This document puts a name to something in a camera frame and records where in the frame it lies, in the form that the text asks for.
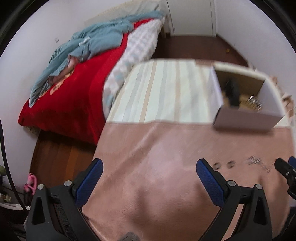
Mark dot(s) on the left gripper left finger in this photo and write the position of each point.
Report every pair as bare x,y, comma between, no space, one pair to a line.
67,201

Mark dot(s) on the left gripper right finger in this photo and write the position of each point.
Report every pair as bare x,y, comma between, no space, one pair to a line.
224,194

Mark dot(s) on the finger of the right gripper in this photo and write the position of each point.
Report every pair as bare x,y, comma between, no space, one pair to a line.
285,169
292,161

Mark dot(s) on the white cardboard box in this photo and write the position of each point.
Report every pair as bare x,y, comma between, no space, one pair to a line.
260,109

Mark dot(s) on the pink toy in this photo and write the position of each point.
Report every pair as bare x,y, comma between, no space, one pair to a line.
31,184

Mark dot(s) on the brown checkered cloth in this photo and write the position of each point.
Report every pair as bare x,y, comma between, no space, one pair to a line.
286,98

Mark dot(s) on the red blanket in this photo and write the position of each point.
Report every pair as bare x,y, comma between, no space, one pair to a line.
73,107

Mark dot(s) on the pink striped table cloth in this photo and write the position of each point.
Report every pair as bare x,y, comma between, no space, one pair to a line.
158,128

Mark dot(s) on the teal quilt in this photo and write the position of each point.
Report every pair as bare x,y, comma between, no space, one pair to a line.
85,44

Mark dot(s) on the white door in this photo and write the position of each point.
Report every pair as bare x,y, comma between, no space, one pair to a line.
192,18

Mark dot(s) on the checkered bed sheet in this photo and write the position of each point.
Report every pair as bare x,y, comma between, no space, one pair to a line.
141,44

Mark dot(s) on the striped pillow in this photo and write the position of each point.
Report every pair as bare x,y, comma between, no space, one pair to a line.
126,9

